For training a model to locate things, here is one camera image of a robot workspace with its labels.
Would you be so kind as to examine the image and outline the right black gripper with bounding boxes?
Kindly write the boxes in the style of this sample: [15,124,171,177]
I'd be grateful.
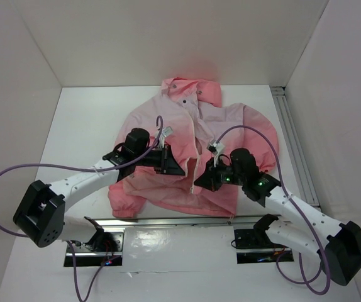
[194,155,245,191]

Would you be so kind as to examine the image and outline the front aluminium rail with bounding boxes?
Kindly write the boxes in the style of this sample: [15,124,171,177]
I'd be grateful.
[64,213,269,228]

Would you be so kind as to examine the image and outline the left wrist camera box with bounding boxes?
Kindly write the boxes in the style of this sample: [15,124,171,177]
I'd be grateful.
[160,126,173,138]

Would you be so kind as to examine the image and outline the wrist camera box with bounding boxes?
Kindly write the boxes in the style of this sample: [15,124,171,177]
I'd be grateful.
[207,140,225,155]
[160,126,173,138]

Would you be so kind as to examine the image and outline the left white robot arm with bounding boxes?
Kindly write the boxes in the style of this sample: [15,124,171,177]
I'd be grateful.
[13,126,185,251]

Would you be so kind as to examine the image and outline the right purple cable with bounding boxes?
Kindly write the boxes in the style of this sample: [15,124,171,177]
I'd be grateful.
[213,125,333,295]

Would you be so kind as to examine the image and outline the purple cable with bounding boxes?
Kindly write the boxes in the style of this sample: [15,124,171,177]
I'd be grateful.
[213,125,333,295]
[0,115,165,302]

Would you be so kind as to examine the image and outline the pink zip-up jacket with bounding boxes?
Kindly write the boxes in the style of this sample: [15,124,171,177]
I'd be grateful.
[108,78,279,218]

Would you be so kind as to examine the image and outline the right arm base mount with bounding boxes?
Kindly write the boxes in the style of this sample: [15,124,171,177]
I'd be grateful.
[231,229,294,264]

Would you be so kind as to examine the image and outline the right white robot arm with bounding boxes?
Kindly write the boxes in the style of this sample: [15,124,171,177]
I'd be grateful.
[194,146,361,286]

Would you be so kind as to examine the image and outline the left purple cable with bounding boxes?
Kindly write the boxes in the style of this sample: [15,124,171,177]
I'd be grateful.
[0,115,165,302]

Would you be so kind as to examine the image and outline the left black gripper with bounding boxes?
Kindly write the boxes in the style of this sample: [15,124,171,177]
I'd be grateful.
[134,143,184,175]

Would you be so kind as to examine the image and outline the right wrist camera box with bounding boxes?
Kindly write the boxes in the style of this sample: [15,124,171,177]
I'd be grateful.
[207,140,225,155]

